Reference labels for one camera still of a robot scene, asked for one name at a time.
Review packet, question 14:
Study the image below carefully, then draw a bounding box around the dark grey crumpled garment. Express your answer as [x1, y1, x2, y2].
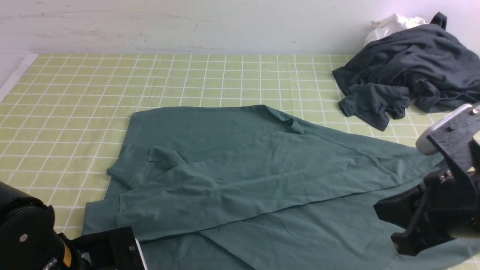
[332, 12, 480, 131]

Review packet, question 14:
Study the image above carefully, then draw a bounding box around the white crumpled cloth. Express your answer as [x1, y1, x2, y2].
[363, 13, 427, 47]

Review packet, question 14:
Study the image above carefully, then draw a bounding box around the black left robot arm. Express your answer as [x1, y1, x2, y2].
[0, 183, 147, 270]

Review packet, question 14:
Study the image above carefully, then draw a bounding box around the green checkered tablecloth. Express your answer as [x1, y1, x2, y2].
[0, 54, 443, 237]

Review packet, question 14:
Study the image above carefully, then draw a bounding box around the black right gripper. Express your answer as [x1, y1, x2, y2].
[373, 170, 479, 256]

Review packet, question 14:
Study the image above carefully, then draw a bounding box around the green long-sleeved shirt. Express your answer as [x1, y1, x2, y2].
[82, 105, 479, 270]

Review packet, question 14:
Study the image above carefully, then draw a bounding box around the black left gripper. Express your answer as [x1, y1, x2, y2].
[56, 226, 148, 270]

